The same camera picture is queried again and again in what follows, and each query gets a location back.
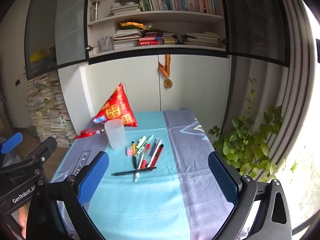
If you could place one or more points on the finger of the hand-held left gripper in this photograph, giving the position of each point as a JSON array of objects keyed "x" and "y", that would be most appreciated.
[
  {"x": 46, "y": 146},
  {"x": 11, "y": 142}
]

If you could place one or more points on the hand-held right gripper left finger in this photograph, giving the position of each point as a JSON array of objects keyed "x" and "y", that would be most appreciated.
[{"x": 95, "y": 177}]

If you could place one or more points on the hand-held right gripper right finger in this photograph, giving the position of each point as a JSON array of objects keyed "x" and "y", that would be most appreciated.
[{"x": 222, "y": 177}]

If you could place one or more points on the pink and green eraser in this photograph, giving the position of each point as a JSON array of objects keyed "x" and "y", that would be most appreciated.
[{"x": 129, "y": 152}]

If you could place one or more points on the translucent plastic cup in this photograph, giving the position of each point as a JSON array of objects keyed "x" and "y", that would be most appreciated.
[{"x": 115, "y": 135}]

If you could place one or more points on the clear blue ink gel pen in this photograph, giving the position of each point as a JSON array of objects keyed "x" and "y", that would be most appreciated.
[{"x": 157, "y": 147}]

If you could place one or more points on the tall pile of papers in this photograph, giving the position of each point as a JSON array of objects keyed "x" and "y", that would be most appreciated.
[{"x": 47, "y": 110}]

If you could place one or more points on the red tassel ornament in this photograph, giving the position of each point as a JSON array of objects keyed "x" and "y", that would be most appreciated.
[{"x": 86, "y": 133}]

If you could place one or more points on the green leafy plant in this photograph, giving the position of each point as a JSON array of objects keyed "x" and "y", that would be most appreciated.
[{"x": 247, "y": 140}]

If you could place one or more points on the blue and grey tablecloth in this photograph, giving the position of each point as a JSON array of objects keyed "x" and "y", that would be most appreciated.
[{"x": 140, "y": 205}]

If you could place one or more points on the light green highlighter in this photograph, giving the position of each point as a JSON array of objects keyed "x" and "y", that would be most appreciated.
[{"x": 141, "y": 141}]

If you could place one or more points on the white clear-tip pen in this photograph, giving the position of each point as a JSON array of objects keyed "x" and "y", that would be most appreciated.
[{"x": 149, "y": 139}]

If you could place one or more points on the red pyramid snack bag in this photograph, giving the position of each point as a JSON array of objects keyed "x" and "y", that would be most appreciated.
[{"x": 115, "y": 107}]

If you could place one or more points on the gold medal with striped ribbon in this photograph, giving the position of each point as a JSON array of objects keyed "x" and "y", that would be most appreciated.
[{"x": 168, "y": 82}]

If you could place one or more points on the clear desk organizer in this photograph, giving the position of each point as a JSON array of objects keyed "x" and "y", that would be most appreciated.
[{"x": 106, "y": 44}]

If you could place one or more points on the glass cabinet door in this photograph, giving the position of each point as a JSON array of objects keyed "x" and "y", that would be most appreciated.
[
  {"x": 57, "y": 25},
  {"x": 257, "y": 20}
]

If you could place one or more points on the grey curtain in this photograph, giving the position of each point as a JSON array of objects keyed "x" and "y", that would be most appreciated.
[{"x": 292, "y": 67}]

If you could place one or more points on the stack of worn magazines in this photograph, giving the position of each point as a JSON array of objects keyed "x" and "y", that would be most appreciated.
[{"x": 125, "y": 40}]

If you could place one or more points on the stack of flat grey books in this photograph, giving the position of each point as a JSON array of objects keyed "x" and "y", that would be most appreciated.
[{"x": 202, "y": 38}]

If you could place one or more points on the glass cylinder vase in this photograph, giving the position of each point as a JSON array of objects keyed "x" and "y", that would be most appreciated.
[{"x": 95, "y": 11}]

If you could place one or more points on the yellow flower bouquet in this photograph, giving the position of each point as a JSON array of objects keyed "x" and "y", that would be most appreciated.
[{"x": 132, "y": 25}]

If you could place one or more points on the stack of red books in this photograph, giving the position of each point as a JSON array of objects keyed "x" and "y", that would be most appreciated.
[{"x": 152, "y": 40}]

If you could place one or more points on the stack of white booklets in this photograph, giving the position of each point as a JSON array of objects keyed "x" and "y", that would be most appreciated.
[{"x": 125, "y": 8}]

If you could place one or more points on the white bookshelf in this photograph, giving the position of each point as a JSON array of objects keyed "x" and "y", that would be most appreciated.
[{"x": 160, "y": 17}]

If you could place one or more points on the row of upright books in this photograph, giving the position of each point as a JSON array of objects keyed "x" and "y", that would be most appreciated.
[{"x": 175, "y": 2}]

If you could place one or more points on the wall switch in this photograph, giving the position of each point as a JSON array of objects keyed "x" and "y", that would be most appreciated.
[{"x": 17, "y": 82}]

